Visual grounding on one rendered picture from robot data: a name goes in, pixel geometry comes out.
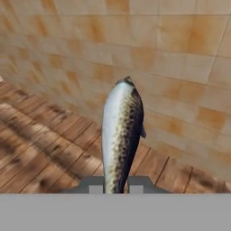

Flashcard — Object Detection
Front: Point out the silver speckled fish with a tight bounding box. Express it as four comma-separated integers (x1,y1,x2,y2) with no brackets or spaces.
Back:
100,76,147,194

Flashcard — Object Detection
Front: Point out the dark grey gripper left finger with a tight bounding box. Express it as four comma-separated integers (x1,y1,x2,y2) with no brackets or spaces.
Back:
60,176,106,194

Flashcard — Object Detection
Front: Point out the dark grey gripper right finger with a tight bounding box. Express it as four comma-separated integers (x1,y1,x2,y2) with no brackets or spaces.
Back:
127,176,170,194

